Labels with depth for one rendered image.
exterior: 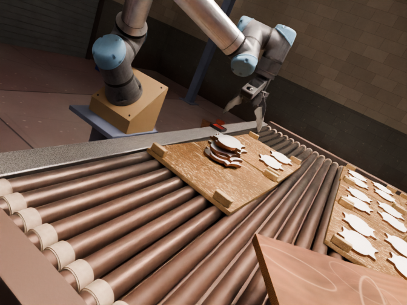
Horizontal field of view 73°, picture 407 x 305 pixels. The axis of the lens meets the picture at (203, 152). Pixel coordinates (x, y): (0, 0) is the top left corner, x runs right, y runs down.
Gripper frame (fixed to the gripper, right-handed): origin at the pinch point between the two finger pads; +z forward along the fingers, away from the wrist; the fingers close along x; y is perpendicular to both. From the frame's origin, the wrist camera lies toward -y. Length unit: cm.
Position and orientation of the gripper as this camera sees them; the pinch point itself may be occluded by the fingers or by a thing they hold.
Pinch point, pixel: (239, 123)
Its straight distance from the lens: 102.9
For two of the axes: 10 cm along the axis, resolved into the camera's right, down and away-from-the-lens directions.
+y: 4.2, -1.9, 8.9
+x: -8.2, -5.0, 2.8
